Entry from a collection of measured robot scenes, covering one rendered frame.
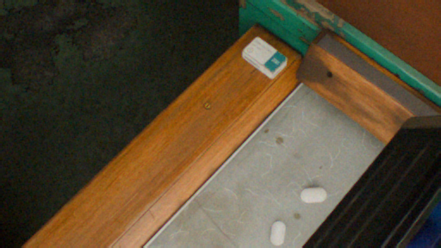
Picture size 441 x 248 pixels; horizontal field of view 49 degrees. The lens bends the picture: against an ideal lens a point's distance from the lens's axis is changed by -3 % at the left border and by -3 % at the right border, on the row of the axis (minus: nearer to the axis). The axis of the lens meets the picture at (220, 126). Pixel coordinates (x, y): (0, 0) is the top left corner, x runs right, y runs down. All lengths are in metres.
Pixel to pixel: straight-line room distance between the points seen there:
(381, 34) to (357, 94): 0.09
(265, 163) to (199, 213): 0.12
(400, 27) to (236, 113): 0.26
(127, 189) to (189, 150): 0.10
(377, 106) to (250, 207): 0.22
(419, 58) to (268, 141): 0.25
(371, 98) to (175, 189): 0.29
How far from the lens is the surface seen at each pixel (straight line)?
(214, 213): 0.71
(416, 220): 0.35
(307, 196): 0.70
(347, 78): 0.68
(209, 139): 0.72
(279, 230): 0.69
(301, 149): 0.75
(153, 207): 0.70
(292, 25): 0.76
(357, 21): 0.69
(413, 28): 0.64
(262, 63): 0.75
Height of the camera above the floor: 1.43
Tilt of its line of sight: 65 degrees down
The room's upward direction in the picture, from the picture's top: 4 degrees counter-clockwise
